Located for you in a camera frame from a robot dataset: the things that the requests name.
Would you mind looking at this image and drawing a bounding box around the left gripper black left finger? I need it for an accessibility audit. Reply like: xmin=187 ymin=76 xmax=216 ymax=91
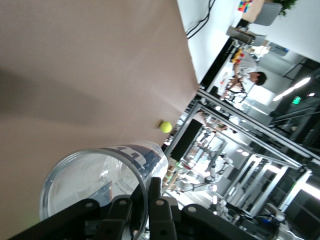
xmin=9 ymin=196 xmax=134 ymax=240

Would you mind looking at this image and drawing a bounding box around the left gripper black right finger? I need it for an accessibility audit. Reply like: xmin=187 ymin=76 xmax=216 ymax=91
xmin=148 ymin=176 xmax=252 ymax=240

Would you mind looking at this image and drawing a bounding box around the clear tennis ball can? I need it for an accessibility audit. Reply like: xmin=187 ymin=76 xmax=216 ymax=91
xmin=39 ymin=141 xmax=170 ymax=240

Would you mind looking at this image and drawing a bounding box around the yellow tennis ball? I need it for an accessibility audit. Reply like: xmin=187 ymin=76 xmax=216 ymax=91
xmin=159 ymin=121 xmax=173 ymax=134

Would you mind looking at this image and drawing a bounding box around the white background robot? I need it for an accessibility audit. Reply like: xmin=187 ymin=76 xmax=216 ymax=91
xmin=204 ymin=152 xmax=235 ymax=187

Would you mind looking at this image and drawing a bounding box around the black flat monitor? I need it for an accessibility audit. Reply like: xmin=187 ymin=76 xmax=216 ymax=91
xmin=171 ymin=118 xmax=203 ymax=162

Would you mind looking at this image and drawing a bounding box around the brown table mat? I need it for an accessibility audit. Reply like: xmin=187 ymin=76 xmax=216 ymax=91
xmin=0 ymin=0 xmax=201 ymax=240

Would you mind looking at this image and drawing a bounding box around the person in white shirt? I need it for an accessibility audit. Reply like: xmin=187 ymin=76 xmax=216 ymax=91
xmin=219 ymin=53 xmax=268 ymax=101

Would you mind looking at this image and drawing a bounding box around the long ceiling light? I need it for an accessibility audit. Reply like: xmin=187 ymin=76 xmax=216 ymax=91
xmin=271 ymin=76 xmax=313 ymax=102

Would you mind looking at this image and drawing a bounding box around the shiny metal bin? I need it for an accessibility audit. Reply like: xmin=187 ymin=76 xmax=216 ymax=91
xmin=226 ymin=25 xmax=256 ymax=46

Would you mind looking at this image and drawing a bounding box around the colourful cube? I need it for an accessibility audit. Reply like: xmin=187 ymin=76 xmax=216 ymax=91
xmin=237 ymin=0 xmax=255 ymax=12

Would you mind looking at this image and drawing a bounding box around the green potted plant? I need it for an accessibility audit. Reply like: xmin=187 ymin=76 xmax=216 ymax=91
xmin=272 ymin=0 xmax=300 ymax=17

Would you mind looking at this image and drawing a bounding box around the aluminium cell frame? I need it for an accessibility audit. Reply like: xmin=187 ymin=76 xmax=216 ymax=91
xmin=162 ymin=87 xmax=315 ymax=218

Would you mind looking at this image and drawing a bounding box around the black floor cable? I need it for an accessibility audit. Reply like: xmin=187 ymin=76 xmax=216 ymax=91
xmin=186 ymin=0 xmax=217 ymax=40

